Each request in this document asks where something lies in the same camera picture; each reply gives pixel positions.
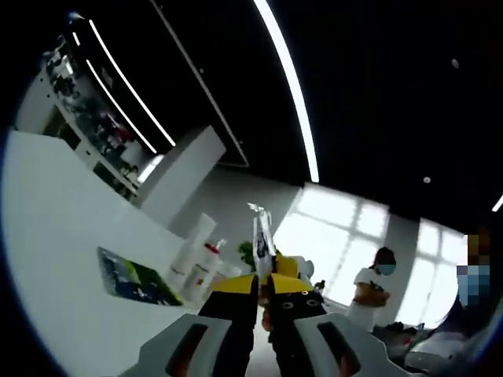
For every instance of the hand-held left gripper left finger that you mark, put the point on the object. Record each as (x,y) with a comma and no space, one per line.
(232,334)

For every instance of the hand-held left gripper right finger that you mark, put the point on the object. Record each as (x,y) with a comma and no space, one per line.
(294,337)

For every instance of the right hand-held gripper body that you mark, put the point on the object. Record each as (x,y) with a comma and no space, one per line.
(307,271)

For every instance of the clear skincare sachet dark print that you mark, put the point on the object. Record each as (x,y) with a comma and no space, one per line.
(262,243)

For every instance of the white skincare tube red label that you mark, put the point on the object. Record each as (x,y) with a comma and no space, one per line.
(206,275)

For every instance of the silver blue skincare sachet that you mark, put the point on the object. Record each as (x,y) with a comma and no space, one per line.
(118,271)

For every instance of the large window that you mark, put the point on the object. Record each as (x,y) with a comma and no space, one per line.
(334,243)

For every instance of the green potted plant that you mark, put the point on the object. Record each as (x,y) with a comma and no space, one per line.
(247,255)

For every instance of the narrow window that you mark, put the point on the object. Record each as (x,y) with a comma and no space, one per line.
(428,275)

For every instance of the long ceiling light strip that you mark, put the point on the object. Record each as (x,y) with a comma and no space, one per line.
(291,86)

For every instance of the row of white office desks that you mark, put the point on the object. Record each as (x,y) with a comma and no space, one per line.
(90,129)

